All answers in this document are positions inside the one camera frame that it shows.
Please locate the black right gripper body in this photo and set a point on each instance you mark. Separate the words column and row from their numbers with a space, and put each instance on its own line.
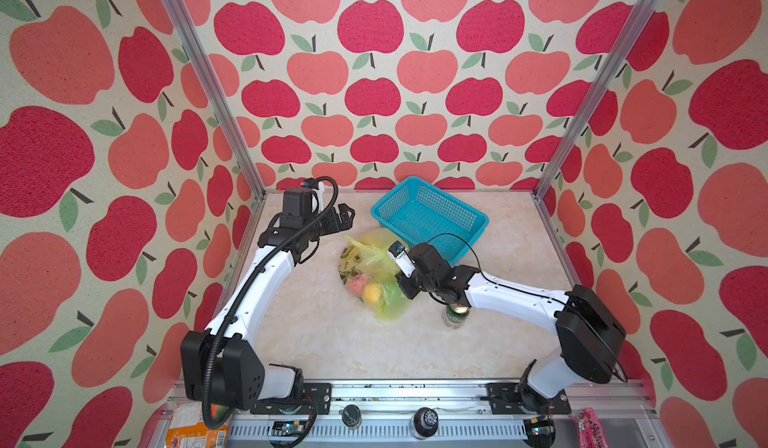
column 409, row 285

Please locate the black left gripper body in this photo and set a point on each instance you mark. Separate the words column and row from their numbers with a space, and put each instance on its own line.
column 330, row 225

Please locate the yellow plastic avocado-print bag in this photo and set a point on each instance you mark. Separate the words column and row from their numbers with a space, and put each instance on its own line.
column 368, row 253

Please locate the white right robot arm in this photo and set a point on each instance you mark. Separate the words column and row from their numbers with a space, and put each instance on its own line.
column 590, row 336

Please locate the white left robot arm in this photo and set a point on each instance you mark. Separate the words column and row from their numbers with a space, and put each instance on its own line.
column 221, row 369

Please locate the pink toy fruit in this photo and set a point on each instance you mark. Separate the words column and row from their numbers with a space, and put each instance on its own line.
column 356, row 284

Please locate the green drink can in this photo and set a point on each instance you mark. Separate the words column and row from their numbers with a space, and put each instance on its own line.
column 455, row 315

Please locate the yellow toy mango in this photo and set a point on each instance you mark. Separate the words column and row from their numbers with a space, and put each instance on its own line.
column 372, row 294

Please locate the teal plastic mesh basket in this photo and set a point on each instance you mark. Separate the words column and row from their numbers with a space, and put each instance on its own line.
column 417, row 212

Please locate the black round knob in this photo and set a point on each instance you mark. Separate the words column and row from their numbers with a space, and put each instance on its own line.
column 424, row 424

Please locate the pink snack packet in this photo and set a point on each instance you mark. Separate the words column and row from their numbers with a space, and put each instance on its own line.
column 589, row 430

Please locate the orange snack packet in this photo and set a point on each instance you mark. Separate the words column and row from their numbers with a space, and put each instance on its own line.
column 188, row 430

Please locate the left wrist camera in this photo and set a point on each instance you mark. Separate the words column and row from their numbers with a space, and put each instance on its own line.
column 302, row 204

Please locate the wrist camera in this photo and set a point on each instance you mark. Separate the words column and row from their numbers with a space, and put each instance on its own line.
column 398, row 253
column 302, row 204

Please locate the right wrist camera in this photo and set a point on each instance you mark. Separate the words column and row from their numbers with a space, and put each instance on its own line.
column 398, row 253

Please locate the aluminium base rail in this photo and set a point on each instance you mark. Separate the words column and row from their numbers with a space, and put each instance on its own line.
column 468, row 417

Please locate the aluminium frame post left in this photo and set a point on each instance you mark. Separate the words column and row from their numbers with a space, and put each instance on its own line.
column 207, row 76

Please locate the aluminium frame post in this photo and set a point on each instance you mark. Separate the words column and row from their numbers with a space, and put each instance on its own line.
column 637, row 20
column 207, row 76

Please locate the aluminium frame post right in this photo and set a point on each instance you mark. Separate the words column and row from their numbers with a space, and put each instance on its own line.
column 637, row 20

